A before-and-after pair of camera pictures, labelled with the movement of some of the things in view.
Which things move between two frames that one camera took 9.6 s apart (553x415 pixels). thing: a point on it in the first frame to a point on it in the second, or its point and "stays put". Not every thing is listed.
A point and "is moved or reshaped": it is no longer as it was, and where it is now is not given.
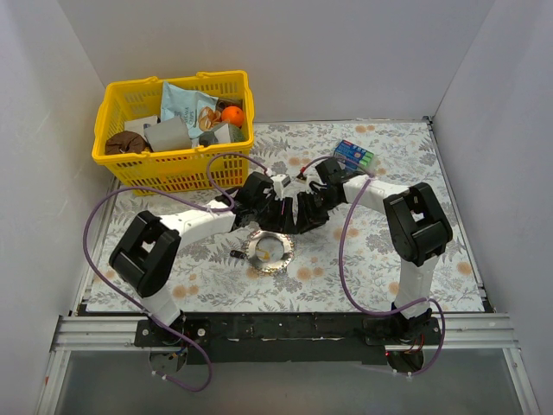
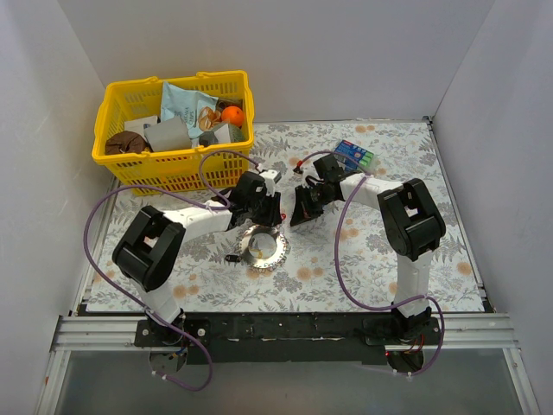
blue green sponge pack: x=354 y=156 stays put
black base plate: x=322 y=338 stays put
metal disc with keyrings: x=279 y=264 is moved or reshaped
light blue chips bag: x=200 y=110 stays put
